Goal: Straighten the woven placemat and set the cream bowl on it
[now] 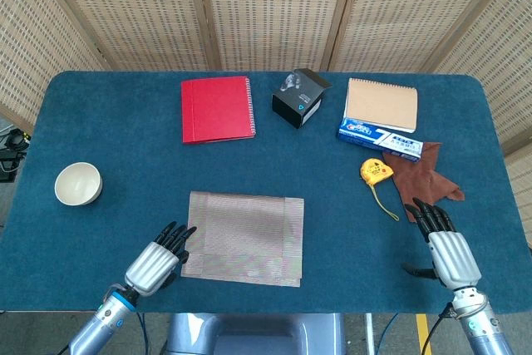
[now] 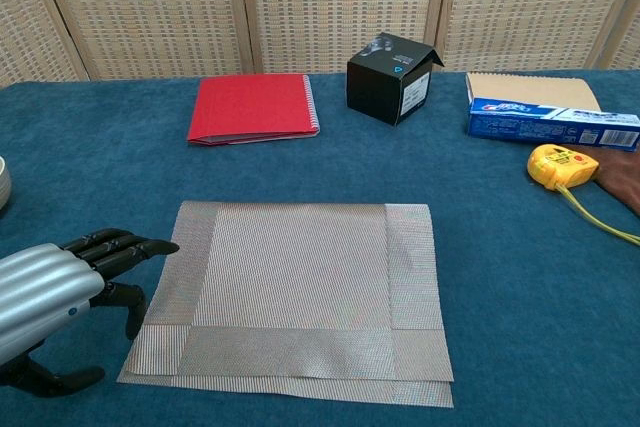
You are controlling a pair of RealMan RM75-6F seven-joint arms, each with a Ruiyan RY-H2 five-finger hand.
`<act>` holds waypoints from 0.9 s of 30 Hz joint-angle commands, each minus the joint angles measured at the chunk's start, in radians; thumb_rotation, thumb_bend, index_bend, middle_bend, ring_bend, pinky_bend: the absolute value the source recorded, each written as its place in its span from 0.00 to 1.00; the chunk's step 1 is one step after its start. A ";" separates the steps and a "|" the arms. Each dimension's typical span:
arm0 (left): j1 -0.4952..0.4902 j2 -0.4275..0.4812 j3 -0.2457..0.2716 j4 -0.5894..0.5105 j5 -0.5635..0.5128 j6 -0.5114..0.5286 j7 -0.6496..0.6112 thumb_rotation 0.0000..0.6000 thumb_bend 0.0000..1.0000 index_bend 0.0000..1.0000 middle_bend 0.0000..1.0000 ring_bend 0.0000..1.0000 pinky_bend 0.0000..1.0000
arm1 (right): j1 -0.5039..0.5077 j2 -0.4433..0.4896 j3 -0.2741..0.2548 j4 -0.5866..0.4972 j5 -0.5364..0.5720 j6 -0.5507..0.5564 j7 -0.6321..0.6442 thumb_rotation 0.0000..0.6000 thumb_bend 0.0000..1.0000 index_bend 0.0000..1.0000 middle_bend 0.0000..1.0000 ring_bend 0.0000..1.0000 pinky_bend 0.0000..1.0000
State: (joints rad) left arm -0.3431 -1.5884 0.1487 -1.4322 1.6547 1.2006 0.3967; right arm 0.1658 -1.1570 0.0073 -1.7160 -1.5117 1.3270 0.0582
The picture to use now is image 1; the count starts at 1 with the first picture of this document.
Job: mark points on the woven bamboo folding screen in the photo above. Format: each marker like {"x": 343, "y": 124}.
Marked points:
{"x": 270, "y": 10}

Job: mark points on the brown cloth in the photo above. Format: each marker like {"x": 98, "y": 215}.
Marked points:
{"x": 415, "y": 180}

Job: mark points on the yellow tape measure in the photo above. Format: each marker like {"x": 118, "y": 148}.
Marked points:
{"x": 374, "y": 170}

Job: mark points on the blue toothpaste box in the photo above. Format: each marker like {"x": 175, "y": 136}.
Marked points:
{"x": 374, "y": 136}

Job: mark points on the grey woven placemat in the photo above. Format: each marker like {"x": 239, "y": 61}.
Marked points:
{"x": 245, "y": 238}

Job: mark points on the white table leg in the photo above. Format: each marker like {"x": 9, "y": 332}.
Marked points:
{"x": 369, "y": 334}

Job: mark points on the tan kraft spiral notebook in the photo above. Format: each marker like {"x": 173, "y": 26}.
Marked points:
{"x": 382, "y": 101}

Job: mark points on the black floor equipment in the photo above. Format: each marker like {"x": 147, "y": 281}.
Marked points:
{"x": 14, "y": 141}

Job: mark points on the black cardboard product box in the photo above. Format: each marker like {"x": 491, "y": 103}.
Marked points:
{"x": 293, "y": 103}

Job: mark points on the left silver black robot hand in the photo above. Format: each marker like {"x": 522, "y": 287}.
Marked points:
{"x": 151, "y": 267}

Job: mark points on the red spiral notebook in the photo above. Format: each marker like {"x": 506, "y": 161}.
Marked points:
{"x": 216, "y": 109}

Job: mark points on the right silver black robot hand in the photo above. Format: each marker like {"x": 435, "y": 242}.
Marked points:
{"x": 455, "y": 259}

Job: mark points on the white ceramic bowl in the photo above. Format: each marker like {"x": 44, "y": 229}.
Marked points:
{"x": 78, "y": 183}

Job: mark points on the blue felt table cover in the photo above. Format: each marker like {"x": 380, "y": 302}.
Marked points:
{"x": 124, "y": 143}

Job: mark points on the yellow floor tape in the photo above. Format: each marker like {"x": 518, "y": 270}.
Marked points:
{"x": 423, "y": 334}

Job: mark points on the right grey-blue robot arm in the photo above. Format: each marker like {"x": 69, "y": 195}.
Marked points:
{"x": 482, "y": 330}

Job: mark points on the grey-blue robot torso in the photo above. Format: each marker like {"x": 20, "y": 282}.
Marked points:
{"x": 257, "y": 334}

